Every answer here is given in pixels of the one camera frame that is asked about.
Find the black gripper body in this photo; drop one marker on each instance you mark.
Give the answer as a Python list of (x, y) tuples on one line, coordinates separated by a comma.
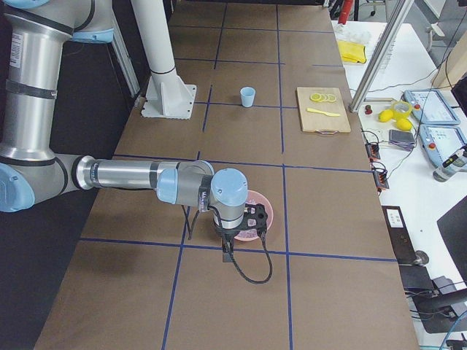
[(227, 233)]

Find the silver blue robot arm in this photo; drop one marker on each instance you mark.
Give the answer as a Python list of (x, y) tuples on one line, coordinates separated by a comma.
[(93, 108)]

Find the light blue plastic cup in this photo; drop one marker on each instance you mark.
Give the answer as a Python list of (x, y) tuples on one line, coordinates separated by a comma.
[(247, 96)]

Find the bamboo cutting board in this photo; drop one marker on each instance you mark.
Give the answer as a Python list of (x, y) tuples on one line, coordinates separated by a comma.
[(311, 122)]

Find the bottom lemon slice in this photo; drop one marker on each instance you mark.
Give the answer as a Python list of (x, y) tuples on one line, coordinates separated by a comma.
[(313, 97)]

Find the lower black red connector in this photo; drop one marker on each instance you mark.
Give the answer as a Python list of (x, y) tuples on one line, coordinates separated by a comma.
[(379, 172)]

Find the black red connector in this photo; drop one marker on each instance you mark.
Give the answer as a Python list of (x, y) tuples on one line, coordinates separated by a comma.
[(372, 151), (379, 172)]

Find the upper black red connector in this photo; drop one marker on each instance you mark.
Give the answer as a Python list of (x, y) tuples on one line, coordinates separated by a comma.
[(372, 151)]

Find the whole yellow lemon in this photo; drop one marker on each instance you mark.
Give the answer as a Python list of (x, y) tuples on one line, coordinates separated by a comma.
[(385, 115), (404, 124)]

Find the dark purple pouch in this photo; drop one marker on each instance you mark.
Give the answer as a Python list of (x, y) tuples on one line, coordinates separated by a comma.
[(402, 139)]

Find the yellow tape roll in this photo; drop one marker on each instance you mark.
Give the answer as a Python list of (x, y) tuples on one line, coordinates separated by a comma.
[(401, 110)]

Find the yellow cloth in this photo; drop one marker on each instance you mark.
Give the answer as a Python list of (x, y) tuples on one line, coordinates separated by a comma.
[(352, 52)]

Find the black monitor at edge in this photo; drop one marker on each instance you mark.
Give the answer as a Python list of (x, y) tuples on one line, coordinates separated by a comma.
[(453, 230)]

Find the black monitor stand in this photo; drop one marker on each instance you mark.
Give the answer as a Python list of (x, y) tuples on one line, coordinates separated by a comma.
[(439, 302)]

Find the lower teach pendant tablet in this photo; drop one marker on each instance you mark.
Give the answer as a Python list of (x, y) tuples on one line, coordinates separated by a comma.
[(440, 141)]

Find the teach pendant tablet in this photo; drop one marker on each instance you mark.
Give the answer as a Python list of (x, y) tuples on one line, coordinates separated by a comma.
[(440, 141), (430, 107)]

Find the clear plastic bag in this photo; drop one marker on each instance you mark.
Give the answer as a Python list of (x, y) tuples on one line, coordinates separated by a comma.
[(345, 32)]

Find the upper teach pendant tablet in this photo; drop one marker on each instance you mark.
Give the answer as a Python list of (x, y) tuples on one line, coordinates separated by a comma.
[(430, 107)]

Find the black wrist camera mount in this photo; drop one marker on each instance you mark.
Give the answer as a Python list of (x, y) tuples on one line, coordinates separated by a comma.
[(255, 217)]

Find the metal cutting board handle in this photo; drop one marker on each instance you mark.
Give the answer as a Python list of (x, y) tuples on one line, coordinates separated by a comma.
[(327, 133)]

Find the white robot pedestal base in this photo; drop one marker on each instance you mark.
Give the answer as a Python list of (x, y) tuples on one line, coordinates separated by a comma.
[(167, 96)]

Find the aluminium frame post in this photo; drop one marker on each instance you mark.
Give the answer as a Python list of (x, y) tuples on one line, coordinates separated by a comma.
[(388, 36)]

